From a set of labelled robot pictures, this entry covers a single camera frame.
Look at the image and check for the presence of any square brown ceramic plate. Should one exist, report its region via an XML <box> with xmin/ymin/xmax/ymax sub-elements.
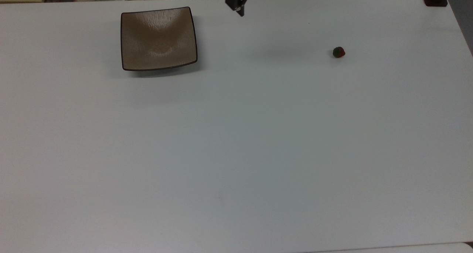
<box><xmin>120</xmin><ymin>7</ymin><xmax>198</xmax><ymax>71</ymax></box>

